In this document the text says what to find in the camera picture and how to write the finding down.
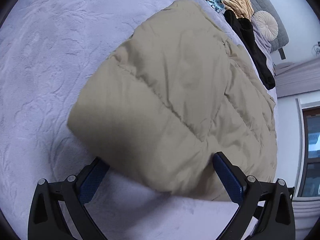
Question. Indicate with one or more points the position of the lavender bed blanket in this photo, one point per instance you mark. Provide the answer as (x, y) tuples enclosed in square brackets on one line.
[(49, 50)]

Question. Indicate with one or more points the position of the beige puffer jacket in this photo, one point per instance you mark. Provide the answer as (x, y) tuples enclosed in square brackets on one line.
[(174, 93)]

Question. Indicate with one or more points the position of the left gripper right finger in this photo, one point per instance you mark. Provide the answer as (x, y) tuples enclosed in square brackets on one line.
[(269, 203)]

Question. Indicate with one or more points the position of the grey curtain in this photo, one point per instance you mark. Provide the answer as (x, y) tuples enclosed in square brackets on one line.
[(297, 78)]

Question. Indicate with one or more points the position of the cream striped garment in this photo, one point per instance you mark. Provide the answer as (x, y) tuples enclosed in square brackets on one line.
[(241, 8)]

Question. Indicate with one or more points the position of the dark framed window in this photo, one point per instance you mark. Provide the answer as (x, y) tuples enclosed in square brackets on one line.
[(308, 180)]

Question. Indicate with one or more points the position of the black folded garment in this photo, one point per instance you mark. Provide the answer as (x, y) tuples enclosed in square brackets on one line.
[(244, 29)]

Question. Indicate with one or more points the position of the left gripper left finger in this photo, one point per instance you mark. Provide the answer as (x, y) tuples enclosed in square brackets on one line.
[(46, 220)]

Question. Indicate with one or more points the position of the white radiator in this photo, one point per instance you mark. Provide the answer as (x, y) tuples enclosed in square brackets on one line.
[(306, 212)]

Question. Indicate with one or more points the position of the round white cushion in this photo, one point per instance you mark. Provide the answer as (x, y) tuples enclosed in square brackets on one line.
[(267, 25)]

